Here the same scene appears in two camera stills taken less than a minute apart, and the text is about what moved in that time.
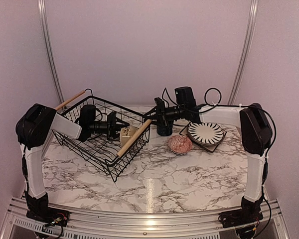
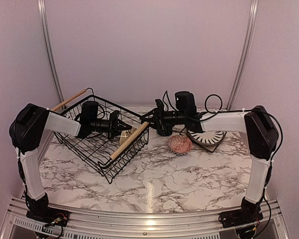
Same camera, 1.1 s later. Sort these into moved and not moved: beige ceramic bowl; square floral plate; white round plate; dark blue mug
Moved: square floral plate
Not moved: beige ceramic bowl; white round plate; dark blue mug
